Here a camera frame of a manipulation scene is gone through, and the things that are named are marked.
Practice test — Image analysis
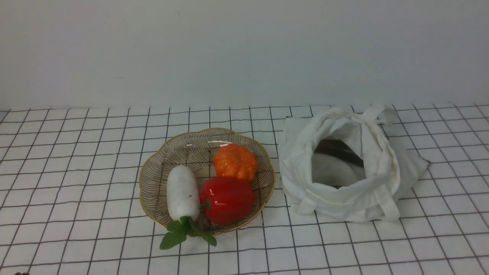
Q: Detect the red bell pepper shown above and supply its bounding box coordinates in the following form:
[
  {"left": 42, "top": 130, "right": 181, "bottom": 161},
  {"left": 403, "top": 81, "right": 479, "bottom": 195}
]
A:
[{"left": 199, "top": 176, "right": 256, "bottom": 225}]

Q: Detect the white cloth bag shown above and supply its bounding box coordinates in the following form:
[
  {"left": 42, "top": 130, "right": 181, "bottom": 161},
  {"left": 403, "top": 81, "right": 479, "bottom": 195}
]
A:
[{"left": 279, "top": 105, "right": 429, "bottom": 222}]

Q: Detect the small orange pumpkin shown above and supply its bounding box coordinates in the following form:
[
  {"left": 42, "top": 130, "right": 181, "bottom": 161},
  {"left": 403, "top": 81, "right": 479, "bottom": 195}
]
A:
[{"left": 213, "top": 143, "right": 258, "bottom": 182}]

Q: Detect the white radish with leaves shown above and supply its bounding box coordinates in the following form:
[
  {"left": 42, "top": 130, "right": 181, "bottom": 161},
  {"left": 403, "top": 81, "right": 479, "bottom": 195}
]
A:
[{"left": 159, "top": 165, "right": 217, "bottom": 250}]

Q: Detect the white black grid tablecloth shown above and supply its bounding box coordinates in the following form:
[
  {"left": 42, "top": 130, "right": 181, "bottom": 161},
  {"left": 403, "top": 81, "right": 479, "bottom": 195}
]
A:
[{"left": 0, "top": 103, "right": 489, "bottom": 275}]

